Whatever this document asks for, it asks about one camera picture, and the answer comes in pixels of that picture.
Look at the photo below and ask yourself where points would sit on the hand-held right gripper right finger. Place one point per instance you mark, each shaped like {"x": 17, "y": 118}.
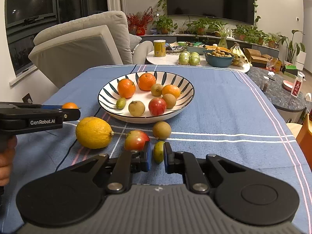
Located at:
{"x": 167, "y": 159}

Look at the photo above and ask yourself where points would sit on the green jujube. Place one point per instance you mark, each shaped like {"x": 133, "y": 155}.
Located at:
{"x": 121, "y": 102}
{"x": 158, "y": 151}

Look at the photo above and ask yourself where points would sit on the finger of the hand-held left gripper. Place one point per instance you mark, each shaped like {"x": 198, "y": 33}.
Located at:
{"x": 72, "y": 114}
{"x": 52, "y": 107}

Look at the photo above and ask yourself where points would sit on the black television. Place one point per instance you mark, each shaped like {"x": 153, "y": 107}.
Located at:
{"x": 209, "y": 0}

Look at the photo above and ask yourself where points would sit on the grey television cabinet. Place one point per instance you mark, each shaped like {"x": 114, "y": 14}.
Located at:
{"x": 185, "y": 37}

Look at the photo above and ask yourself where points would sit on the grey pillow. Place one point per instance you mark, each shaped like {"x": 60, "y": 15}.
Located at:
{"x": 134, "y": 46}

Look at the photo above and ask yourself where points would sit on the glass vase with green stems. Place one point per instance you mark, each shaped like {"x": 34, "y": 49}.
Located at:
{"x": 222, "y": 40}

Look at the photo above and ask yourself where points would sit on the brown round fruit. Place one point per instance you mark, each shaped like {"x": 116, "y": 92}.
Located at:
{"x": 161, "y": 130}
{"x": 169, "y": 101}
{"x": 156, "y": 89}
{"x": 136, "y": 108}

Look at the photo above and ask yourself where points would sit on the potted green plant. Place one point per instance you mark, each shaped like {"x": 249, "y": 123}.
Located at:
{"x": 199, "y": 26}
{"x": 164, "y": 25}
{"x": 241, "y": 33}
{"x": 217, "y": 34}
{"x": 259, "y": 37}
{"x": 271, "y": 41}

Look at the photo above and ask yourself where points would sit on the pink bowl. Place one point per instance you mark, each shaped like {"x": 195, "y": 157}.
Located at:
{"x": 288, "y": 84}

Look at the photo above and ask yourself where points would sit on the white bottle with red label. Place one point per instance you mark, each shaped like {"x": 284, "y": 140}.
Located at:
{"x": 297, "y": 87}

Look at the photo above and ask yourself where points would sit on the pile of small brown longans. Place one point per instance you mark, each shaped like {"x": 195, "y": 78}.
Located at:
{"x": 219, "y": 53}

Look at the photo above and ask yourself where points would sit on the white bowl with dark stripes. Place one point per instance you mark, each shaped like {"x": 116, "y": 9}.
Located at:
{"x": 143, "y": 96}

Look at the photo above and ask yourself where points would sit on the large yellow lemon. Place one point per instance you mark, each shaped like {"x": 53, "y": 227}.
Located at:
{"x": 93, "y": 132}

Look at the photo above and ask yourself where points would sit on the yellow basket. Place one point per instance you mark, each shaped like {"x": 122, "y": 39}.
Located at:
{"x": 217, "y": 48}

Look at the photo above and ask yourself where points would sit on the white round side table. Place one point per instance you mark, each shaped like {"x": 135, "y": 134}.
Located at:
{"x": 165, "y": 61}

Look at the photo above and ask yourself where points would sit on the teal bowl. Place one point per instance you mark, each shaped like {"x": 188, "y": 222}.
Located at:
{"x": 218, "y": 61}

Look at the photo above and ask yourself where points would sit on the dark window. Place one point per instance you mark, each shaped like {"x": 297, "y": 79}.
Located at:
{"x": 31, "y": 9}

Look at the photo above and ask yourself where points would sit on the yellow can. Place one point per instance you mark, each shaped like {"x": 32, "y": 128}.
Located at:
{"x": 159, "y": 48}

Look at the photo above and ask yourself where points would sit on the red and green apple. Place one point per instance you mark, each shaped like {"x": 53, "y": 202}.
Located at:
{"x": 135, "y": 140}

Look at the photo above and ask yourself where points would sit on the orange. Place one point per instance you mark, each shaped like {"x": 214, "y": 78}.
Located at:
{"x": 147, "y": 81}
{"x": 171, "y": 90}
{"x": 70, "y": 105}
{"x": 126, "y": 87}

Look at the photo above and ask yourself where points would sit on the tray of snack packets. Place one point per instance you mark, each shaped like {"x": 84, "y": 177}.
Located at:
{"x": 190, "y": 46}

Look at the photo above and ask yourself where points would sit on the orange box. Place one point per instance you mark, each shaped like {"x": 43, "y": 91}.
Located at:
{"x": 307, "y": 131}

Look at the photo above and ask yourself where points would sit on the person's left hand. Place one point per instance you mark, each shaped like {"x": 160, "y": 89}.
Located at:
{"x": 6, "y": 163}

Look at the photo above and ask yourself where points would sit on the small glass jar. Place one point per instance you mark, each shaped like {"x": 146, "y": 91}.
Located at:
{"x": 264, "y": 84}

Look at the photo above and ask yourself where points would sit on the blue striped tablecloth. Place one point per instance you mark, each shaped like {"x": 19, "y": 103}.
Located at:
{"x": 219, "y": 117}

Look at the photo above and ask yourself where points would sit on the bunch of bananas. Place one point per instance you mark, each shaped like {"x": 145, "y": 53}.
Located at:
{"x": 237, "y": 52}

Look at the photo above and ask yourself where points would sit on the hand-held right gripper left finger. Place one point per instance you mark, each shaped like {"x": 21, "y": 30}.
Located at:
{"x": 147, "y": 159}

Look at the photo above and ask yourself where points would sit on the green pomelo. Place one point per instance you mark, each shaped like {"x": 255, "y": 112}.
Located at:
{"x": 194, "y": 59}
{"x": 184, "y": 59}

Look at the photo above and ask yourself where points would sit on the red flower plant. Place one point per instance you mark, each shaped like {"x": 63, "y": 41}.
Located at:
{"x": 141, "y": 20}

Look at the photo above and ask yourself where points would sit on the open cardboard box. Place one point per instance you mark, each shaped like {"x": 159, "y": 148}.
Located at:
{"x": 258, "y": 58}

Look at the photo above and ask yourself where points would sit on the dark stone table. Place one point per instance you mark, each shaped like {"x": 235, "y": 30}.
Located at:
{"x": 280, "y": 102}

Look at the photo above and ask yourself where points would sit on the white armchair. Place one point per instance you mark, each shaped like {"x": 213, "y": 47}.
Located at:
{"x": 80, "y": 46}

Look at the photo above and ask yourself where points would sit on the green box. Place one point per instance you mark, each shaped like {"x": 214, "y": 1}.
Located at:
{"x": 290, "y": 70}

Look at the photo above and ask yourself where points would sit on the tall plant in white planter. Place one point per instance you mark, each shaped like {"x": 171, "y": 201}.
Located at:
{"x": 293, "y": 48}

